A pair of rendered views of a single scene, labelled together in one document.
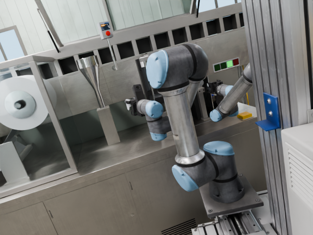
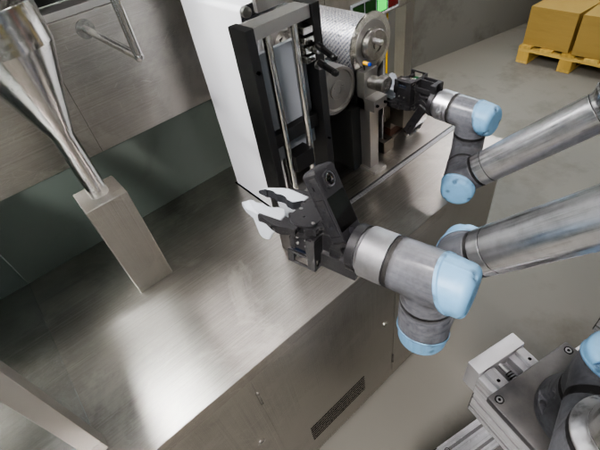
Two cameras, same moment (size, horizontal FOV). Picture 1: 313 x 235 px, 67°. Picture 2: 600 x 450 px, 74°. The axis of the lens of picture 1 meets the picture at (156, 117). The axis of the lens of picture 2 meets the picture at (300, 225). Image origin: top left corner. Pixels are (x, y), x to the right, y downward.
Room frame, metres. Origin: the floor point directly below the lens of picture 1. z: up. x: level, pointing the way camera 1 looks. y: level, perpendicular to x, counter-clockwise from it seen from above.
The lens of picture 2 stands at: (0.85, 0.28, 1.65)
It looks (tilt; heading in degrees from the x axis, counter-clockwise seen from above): 44 degrees down; 336
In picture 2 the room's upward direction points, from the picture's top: 11 degrees counter-clockwise
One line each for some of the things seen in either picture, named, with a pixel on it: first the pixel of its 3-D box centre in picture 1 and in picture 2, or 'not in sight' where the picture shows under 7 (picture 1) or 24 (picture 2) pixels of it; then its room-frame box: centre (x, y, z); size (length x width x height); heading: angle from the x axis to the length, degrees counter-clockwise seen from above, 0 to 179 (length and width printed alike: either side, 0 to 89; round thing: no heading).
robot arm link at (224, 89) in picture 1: (229, 92); (473, 116); (1.41, -0.48, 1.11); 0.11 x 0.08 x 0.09; 9
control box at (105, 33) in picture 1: (105, 30); not in sight; (1.62, 0.17, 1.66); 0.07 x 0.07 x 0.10; 26
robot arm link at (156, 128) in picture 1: (159, 127); (429, 309); (1.08, 0.00, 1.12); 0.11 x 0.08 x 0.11; 112
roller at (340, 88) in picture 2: not in sight; (305, 78); (1.78, -0.24, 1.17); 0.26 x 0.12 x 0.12; 9
